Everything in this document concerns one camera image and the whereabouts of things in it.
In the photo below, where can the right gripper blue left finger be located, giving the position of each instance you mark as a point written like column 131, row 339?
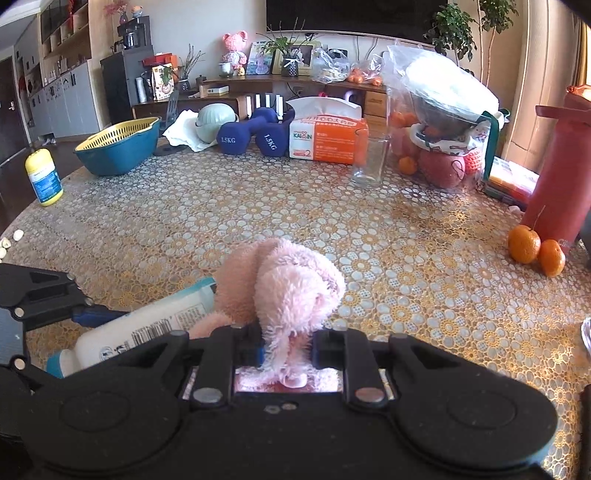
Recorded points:
column 219, row 355

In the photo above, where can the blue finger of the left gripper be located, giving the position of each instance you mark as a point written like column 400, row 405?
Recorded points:
column 94, row 316

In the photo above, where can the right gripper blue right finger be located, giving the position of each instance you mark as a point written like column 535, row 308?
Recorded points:
column 350, row 352

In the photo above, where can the white blue-capped bottle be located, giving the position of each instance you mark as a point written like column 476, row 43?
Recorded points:
column 179, row 311

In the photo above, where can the pink fluffy towel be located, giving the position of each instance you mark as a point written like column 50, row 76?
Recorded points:
column 289, row 290

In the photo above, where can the garlic clove cluster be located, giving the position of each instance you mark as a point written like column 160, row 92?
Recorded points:
column 5, row 245

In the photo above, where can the yellow blue-label jar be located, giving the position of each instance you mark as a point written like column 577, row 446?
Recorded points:
column 43, row 176

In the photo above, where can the patterned lace tablecloth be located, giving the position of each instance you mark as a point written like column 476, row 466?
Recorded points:
column 416, row 261

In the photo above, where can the teal basin yellow strainer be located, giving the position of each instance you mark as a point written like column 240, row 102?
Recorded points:
column 119, row 148

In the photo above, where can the left tangerine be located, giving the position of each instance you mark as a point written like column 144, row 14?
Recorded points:
column 524, row 244

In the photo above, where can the tangerine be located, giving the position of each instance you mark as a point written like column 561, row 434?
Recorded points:
column 524, row 244
column 551, row 258

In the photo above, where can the white cloth under bowl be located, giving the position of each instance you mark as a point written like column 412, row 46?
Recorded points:
column 183, row 132

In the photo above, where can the clear drinking glass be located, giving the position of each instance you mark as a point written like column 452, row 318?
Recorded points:
column 369, row 158

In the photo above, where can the left blue dumbbell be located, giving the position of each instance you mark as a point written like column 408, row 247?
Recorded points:
column 234, row 137

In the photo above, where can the blue dumbbell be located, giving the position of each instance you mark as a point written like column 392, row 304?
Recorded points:
column 272, row 139
column 234, row 137

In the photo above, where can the right blue dumbbell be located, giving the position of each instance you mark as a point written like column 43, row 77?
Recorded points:
column 272, row 139

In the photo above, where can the right tangerine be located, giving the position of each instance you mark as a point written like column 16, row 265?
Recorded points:
column 551, row 258

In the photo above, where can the orange white tissue box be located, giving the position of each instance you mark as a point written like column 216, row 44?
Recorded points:
column 324, row 129

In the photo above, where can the pale green lidded bowl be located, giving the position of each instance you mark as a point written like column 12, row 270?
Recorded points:
column 210, row 118

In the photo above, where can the black side cabinet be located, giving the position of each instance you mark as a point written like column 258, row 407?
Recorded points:
column 124, row 65

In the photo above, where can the plastic-wrapped fruit bowl stack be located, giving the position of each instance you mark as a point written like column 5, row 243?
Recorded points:
column 443, row 124

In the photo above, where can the wooden tv cabinet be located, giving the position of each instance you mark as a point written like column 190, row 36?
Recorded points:
column 244, row 94

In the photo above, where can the red water bottle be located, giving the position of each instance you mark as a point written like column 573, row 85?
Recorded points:
column 561, row 199

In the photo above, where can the clear plastic bag of items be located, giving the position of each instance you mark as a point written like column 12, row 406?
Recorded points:
column 329, row 65

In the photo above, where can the small potted grass plant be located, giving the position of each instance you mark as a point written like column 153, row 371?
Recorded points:
column 278, row 39

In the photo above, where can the framed photo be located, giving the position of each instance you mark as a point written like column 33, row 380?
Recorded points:
column 303, row 56

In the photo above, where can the pink bear figurine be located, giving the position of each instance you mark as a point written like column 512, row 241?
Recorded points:
column 234, row 45

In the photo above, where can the potted green tree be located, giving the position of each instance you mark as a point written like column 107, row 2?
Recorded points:
column 452, row 29

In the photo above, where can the black television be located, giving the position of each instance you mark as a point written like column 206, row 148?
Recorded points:
column 407, row 19

